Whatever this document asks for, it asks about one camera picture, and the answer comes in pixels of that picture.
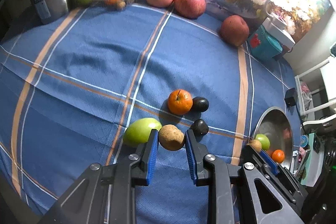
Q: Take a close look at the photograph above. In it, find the plastic bag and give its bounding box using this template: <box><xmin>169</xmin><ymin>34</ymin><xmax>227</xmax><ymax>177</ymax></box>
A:
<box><xmin>301</xmin><ymin>82</ymin><xmax>311</xmax><ymax>106</ymax></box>

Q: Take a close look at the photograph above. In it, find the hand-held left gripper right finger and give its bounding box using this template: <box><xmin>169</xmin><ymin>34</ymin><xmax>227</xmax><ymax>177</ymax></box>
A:
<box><xmin>185</xmin><ymin>130</ymin><xmax>302</xmax><ymax>224</ymax></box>

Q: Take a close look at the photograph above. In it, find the teal box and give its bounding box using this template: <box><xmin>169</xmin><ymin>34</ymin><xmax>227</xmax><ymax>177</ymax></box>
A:
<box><xmin>247</xmin><ymin>25</ymin><xmax>283</xmax><ymax>61</ymax></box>

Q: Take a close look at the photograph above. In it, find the black power adapter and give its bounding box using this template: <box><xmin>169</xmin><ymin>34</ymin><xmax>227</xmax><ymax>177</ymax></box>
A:
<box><xmin>285</xmin><ymin>88</ymin><xmax>299</xmax><ymax>107</ymax></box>

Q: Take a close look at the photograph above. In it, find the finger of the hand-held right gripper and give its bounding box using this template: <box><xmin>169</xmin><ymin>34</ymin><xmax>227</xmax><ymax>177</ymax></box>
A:
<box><xmin>245</xmin><ymin>145</ymin><xmax>281</xmax><ymax>177</ymax></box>

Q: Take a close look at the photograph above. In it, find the dark plum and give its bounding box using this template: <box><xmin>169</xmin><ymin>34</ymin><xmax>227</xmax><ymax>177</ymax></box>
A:
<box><xmin>192</xmin><ymin>97</ymin><xmax>210</xmax><ymax>112</ymax></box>
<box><xmin>189</xmin><ymin>119</ymin><xmax>209</xmax><ymax>136</ymax></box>

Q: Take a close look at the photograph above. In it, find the black adapter cable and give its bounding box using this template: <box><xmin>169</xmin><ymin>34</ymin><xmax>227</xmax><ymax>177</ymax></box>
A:
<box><xmin>294</xmin><ymin>103</ymin><xmax>336</xmax><ymax>130</ymax></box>

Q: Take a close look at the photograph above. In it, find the round metal basin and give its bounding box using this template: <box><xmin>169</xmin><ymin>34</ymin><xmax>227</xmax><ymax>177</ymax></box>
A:
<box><xmin>253</xmin><ymin>106</ymin><xmax>294</xmax><ymax>169</ymax></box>

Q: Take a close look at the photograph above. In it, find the white storage rack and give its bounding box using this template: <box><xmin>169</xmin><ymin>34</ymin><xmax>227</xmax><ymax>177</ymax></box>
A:
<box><xmin>294</xmin><ymin>51</ymin><xmax>336</xmax><ymax>122</ymax></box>

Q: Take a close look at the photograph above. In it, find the white gooseneck lamp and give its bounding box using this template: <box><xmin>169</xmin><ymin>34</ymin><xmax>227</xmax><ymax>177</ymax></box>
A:
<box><xmin>262</xmin><ymin>0</ymin><xmax>296</xmax><ymax>43</ymax></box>

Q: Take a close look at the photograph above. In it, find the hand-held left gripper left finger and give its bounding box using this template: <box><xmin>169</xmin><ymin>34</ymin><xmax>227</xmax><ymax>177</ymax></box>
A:
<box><xmin>39</xmin><ymin>129</ymin><xmax>159</xmax><ymax>224</ymax></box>

